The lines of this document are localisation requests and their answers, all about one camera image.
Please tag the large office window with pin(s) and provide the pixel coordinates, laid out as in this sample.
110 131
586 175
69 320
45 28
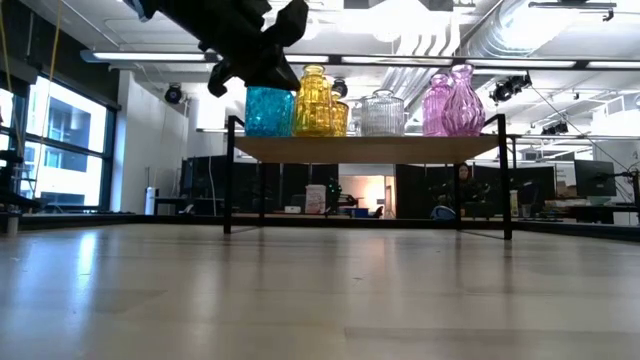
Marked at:
65 145

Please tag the clear ribbed glass vase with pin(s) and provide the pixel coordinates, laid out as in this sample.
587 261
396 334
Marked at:
382 115

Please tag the pink bulbous glass vase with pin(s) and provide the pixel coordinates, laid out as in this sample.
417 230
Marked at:
464 107

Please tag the black aluminium table frame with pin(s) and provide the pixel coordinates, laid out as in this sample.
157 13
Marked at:
100 220

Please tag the teal diamond-pattern glass vase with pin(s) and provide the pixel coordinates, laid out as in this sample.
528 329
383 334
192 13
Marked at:
267 112

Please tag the small black track lights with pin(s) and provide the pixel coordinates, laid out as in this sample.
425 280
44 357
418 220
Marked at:
555 128

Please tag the wooden shelf with black frame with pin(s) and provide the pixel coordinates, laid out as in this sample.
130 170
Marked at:
350 149

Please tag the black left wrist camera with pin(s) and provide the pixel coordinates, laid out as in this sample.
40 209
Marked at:
290 22

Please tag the pink and white box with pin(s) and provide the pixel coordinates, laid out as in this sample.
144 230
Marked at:
315 199

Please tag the dark ceiling box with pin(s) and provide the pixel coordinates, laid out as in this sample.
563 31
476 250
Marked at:
436 4

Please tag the black equipment stand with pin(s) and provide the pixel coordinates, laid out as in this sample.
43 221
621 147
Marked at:
10 202

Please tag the black computer monitor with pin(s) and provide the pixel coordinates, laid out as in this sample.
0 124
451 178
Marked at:
595 177

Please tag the black ceiling spotlight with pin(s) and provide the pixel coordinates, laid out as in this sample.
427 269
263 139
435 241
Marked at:
341 85
173 94

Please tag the black track light cluster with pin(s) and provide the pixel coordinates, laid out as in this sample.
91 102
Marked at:
510 87

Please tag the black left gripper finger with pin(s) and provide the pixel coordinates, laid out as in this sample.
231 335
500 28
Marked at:
270 70
220 80

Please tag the background desk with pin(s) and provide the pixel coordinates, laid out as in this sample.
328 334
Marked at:
590 209

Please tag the wide yellow glass vase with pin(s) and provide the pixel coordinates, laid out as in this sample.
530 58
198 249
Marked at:
341 120

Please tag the pink swirl-ribbed glass vase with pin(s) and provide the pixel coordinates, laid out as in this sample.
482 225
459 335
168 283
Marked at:
432 107

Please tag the person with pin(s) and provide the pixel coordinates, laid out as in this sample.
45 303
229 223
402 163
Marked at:
465 187

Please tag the long ceiling light bar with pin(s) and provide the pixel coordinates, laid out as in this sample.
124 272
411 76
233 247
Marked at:
150 56

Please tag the white cylindrical container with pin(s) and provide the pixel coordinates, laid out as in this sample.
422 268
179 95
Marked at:
150 200

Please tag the silver ceiling duct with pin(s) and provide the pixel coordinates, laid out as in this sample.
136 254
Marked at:
505 30

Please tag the blue and white bag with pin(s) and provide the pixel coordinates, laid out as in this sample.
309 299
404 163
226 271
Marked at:
442 213

